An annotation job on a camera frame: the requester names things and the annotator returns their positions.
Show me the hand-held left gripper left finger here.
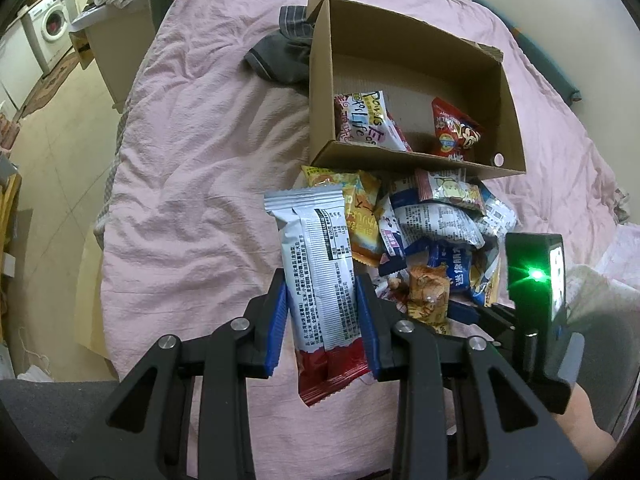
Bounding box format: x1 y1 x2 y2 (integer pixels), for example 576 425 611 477
59 267 288 480

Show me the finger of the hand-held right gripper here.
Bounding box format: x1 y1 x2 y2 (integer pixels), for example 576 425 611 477
447 301 518 356

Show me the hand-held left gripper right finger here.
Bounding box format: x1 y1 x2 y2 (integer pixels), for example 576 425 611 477
354 275 588 480

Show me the white red snack bar packet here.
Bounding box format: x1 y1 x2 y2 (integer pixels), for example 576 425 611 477
263 183 371 407

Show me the pile of snack packets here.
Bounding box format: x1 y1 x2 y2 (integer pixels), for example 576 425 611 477
300 165 518 336

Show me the cardboard box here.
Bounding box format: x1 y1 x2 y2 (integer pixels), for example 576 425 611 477
305 0 527 180

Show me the person's right forearm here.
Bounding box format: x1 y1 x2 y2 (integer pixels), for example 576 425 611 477
552 265 640 476

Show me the pink floral cloth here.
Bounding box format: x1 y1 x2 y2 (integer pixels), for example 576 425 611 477
595 220 640 286

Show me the red cartoon print snack packet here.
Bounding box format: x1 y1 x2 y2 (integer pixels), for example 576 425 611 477
431 97 483 162

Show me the pink blanket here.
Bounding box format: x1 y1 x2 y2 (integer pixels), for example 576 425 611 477
94 0 633 436

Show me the white handwriting print snack packet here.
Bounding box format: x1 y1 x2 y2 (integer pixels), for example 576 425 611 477
334 90 412 153

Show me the dark grey cloth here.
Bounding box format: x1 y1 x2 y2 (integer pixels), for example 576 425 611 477
0 379 121 480

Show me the teal bed bumper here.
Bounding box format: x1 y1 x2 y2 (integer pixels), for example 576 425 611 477
472 0 583 106

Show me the grey clothing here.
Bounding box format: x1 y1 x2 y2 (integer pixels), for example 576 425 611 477
244 5 313 83

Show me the wooden rack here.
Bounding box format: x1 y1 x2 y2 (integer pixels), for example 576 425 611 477
0 160 23 281

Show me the white bedside table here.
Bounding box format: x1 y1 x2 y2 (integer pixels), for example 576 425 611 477
70 0 166 113

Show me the brown floor mat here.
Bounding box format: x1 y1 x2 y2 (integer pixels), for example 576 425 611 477
20 47 81 116

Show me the white kitchen cabinet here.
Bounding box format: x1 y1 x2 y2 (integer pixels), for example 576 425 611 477
0 20 43 111

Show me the white washing machine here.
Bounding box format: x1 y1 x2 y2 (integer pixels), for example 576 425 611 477
22 0 76 73

